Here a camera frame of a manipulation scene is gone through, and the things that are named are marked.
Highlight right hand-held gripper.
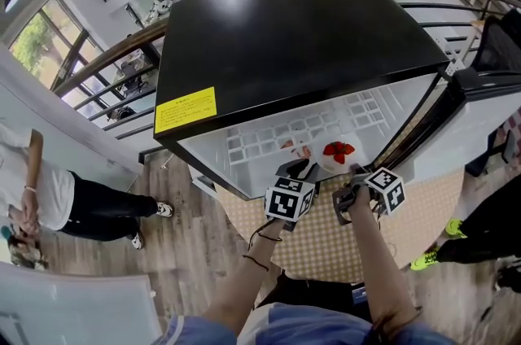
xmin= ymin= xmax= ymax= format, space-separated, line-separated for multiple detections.
xmin=332 ymin=163 xmax=407 ymax=225

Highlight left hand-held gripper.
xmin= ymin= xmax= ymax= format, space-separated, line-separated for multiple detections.
xmin=264 ymin=159 xmax=322 ymax=233

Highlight white plate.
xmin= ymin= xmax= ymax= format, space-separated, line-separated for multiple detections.
xmin=280 ymin=135 xmax=322 ymax=169
xmin=312 ymin=130 xmax=362 ymax=175

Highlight red strawberries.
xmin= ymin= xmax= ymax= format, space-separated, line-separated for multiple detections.
xmin=322 ymin=142 xmax=356 ymax=164

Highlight black mini fridge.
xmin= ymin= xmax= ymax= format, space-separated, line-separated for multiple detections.
xmin=153 ymin=0 xmax=521 ymax=201

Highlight person's right forearm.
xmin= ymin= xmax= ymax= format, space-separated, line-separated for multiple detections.
xmin=348 ymin=186 xmax=420 ymax=340

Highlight person's left forearm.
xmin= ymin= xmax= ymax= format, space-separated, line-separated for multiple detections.
xmin=201 ymin=219 xmax=286 ymax=336

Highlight yellow checkered round table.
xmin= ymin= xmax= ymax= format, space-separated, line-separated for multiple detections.
xmin=215 ymin=168 xmax=467 ymax=283

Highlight white floor cabinet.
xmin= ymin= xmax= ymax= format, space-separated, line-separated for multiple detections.
xmin=189 ymin=164 xmax=223 ymax=198

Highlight neon yellow shoe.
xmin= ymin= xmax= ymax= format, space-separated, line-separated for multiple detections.
xmin=409 ymin=247 xmax=440 ymax=271
xmin=444 ymin=217 xmax=465 ymax=238

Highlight person's black trousers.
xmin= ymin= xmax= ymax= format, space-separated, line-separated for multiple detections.
xmin=260 ymin=273 xmax=367 ymax=322

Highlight person's blue white shirt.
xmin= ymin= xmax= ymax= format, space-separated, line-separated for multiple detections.
xmin=156 ymin=302 xmax=461 ymax=345

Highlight purple checkered tablecloth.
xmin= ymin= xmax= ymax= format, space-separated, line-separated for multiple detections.
xmin=498 ymin=111 xmax=521 ymax=157

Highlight brown topped black railing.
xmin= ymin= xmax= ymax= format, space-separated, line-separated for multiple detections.
xmin=52 ymin=0 xmax=521 ymax=141

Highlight striped glass partition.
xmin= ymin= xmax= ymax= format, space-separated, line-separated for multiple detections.
xmin=0 ymin=261 xmax=164 ymax=345

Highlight large window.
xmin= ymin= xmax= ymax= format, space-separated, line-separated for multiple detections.
xmin=7 ymin=0 xmax=123 ymax=120

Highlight white wire fridge shelf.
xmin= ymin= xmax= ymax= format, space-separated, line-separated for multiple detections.
xmin=225 ymin=90 xmax=386 ymax=165

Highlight black string bracelet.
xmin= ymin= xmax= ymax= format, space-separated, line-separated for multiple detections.
xmin=243 ymin=231 xmax=282 ymax=271

